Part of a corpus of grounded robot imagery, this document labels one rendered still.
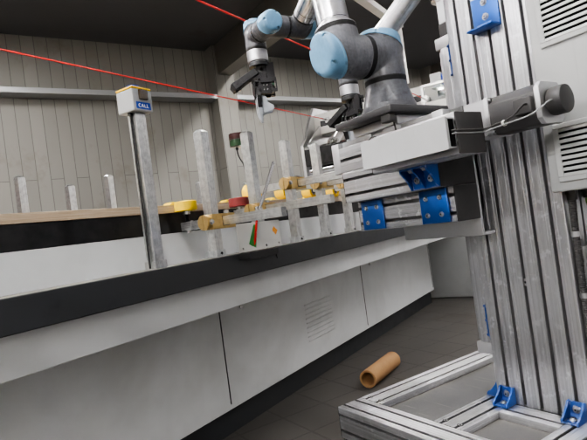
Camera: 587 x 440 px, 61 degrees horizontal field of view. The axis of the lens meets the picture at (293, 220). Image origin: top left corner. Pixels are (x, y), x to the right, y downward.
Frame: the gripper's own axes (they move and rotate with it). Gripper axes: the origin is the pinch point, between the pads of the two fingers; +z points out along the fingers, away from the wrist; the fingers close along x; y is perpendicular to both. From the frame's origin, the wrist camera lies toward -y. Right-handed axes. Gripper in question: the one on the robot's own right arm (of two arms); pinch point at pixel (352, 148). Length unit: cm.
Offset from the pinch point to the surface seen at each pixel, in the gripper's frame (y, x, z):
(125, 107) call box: -14, -88, -13
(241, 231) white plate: -18, -47, 27
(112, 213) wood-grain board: -34, -86, 15
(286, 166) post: -25.9, -11.2, 2.2
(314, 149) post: -30.0, 13.5, -6.0
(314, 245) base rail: -24.2, -2.9, 36.5
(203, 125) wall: -427, 272, -126
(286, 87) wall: -392, 412, -185
